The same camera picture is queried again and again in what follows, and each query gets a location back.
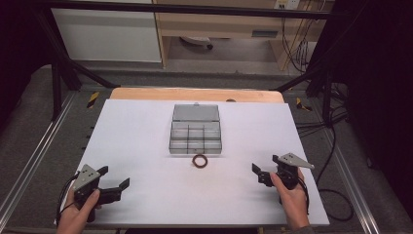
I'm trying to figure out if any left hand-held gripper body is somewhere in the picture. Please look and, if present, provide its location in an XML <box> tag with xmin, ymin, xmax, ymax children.
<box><xmin>71</xmin><ymin>163</ymin><xmax>111</xmax><ymax>223</ymax></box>

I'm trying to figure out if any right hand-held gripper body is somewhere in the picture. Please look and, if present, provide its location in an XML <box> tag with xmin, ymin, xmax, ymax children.
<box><xmin>272</xmin><ymin>152</ymin><xmax>316</xmax><ymax>191</ymax></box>

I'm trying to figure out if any person's right hand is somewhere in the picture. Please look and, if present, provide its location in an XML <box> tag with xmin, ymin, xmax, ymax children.
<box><xmin>269</xmin><ymin>169</ymin><xmax>312</xmax><ymax>230</ymax></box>

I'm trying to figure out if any person's left hand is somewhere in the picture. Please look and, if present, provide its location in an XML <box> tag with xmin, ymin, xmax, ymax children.
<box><xmin>56</xmin><ymin>188</ymin><xmax>102</xmax><ymax>234</ymax></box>

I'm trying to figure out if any white board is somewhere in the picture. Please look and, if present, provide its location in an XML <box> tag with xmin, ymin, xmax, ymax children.
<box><xmin>54</xmin><ymin>98</ymin><xmax>331</xmax><ymax>228</ymax></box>

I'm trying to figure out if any yellow black tape piece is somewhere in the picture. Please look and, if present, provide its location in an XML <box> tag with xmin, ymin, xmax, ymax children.
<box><xmin>86</xmin><ymin>91</ymin><xmax>100</xmax><ymax>109</ymax></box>
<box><xmin>295</xmin><ymin>97</ymin><xmax>314</xmax><ymax>112</ymax></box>

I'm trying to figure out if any clear plastic compartment box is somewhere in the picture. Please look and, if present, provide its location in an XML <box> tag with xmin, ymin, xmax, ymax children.
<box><xmin>168</xmin><ymin>102</ymin><xmax>223</xmax><ymax>156</ymax></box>

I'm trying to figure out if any wooden table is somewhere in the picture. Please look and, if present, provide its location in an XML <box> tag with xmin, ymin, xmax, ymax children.
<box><xmin>109</xmin><ymin>87</ymin><xmax>285</xmax><ymax>104</ymax></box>

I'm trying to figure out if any black curtain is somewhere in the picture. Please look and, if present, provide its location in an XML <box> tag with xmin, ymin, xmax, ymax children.
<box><xmin>0</xmin><ymin>0</ymin><xmax>59</xmax><ymax>131</ymax></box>
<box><xmin>310</xmin><ymin>0</ymin><xmax>413</xmax><ymax>213</ymax></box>

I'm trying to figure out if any white cabinet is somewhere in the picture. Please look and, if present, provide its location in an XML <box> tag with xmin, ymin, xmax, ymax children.
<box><xmin>51</xmin><ymin>0</ymin><xmax>163</xmax><ymax>63</ymax></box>

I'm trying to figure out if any white chair base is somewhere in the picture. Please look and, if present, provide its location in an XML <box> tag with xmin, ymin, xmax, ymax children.
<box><xmin>179</xmin><ymin>35</ymin><xmax>214</xmax><ymax>51</ymax></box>

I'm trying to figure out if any wooden desk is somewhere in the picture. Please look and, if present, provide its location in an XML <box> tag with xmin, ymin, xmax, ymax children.
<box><xmin>152</xmin><ymin>0</ymin><xmax>335</xmax><ymax>70</ymax></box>

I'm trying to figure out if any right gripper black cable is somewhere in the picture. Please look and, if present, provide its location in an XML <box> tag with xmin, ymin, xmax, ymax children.
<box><xmin>296</xmin><ymin>176</ymin><xmax>312</xmax><ymax>216</ymax></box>

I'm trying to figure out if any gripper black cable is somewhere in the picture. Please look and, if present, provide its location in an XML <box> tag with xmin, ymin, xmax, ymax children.
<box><xmin>55</xmin><ymin>174</ymin><xmax>81</xmax><ymax>227</ymax></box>
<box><xmin>296</xmin><ymin>176</ymin><xmax>312</xmax><ymax>216</ymax></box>

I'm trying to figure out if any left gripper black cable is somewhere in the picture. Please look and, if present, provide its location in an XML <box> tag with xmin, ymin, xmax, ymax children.
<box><xmin>55</xmin><ymin>174</ymin><xmax>81</xmax><ymax>227</ymax></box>

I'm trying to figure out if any black floor cable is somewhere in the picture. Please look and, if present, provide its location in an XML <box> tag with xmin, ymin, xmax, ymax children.
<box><xmin>315</xmin><ymin>125</ymin><xmax>356</xmax><ymax>223</ymax></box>

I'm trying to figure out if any aluminium rail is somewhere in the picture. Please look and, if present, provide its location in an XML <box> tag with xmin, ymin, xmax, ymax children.
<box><xmin>0</xmin><ymin>92</ymin><xmax>78</xmax><ymax>218</ymax></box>
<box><xmin>319</xmin><ymin>126</ymin><xmax>382</xmax><ymax>234</ymax></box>

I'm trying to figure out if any brown ring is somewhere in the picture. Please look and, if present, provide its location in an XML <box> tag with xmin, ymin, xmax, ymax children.
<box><xmin>191</xmin><ymin>153</ymin><xmax>209</xmax><ymax>170</ymax></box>

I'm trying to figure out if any hanging cable bundle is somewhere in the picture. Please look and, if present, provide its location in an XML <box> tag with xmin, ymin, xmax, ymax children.
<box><xmin>280</xmin><ymin>14</ymin><xmax>326</xmax><ymax>74</ymax></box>

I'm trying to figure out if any wall power outlet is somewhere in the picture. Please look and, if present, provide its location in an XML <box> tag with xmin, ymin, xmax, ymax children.
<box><xmin>274</xmin><ymin>0</ymin><xmax>301</xmax><ymax>11</ymax></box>

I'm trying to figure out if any black metal frame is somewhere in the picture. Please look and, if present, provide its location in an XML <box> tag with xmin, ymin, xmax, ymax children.
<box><xmin>32</xmin><ymin>0</ymin><xmax>346</xmax><ymax>122</ymax></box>

